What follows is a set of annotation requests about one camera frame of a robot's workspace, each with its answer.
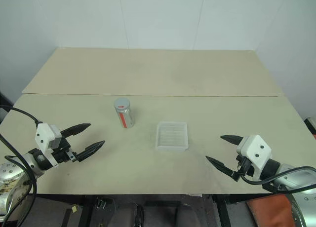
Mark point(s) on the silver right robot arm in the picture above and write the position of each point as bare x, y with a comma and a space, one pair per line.
306, 202

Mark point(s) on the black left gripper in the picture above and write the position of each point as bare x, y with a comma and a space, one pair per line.
63, 156

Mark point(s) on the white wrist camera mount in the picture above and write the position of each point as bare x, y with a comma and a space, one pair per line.
256, 148
44, 135

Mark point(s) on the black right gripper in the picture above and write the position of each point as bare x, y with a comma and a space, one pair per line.
250, 172

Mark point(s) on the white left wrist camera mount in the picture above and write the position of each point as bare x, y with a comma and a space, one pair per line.
44, 135

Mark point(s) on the small yellow tag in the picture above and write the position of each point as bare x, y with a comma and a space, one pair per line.
73, 208

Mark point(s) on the silver red can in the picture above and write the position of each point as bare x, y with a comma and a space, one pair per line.
128, 121

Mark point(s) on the dark grey rounded padded shape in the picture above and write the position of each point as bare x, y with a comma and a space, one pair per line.
111, 215
190, 215

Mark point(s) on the beige paper table cover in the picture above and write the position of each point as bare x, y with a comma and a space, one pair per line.
158, 71
123, 172

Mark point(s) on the black table frame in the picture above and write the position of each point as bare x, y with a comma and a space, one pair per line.
81, 209

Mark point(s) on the clear plastic tray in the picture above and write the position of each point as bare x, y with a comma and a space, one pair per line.
172, 136

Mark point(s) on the grey bottle cap red arrow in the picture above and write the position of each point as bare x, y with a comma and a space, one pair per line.
121, 105

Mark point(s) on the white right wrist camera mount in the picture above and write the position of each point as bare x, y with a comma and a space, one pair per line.
256, 148

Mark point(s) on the orange cushion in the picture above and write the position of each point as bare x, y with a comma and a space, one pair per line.
269, 208

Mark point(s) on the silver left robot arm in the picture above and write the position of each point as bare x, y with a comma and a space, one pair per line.
14, 174

